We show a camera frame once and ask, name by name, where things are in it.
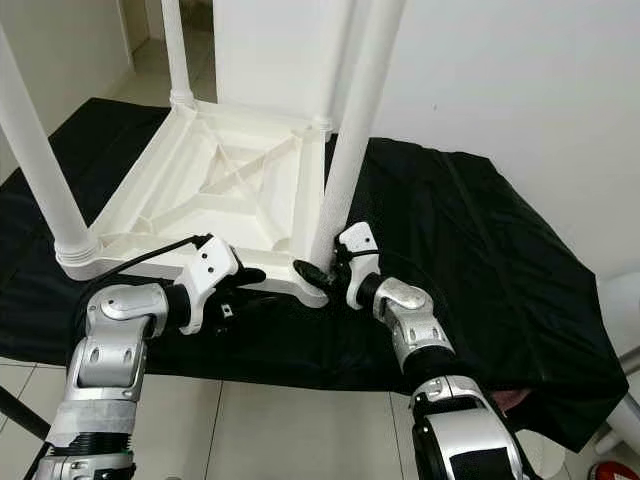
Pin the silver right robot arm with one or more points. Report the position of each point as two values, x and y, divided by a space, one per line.
420 325

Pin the white plastic table top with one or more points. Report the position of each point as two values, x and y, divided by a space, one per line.
210 175

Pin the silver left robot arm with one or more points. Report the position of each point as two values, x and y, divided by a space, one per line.
120 355

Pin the pink stool seat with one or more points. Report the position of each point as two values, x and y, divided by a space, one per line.
520 398

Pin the white plastic table leg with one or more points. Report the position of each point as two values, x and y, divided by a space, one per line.
177 50
360 120
45 170
338 60

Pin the black tablecloth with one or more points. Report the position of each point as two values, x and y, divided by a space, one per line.
510 300

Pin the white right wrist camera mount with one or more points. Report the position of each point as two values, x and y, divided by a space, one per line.
358 260

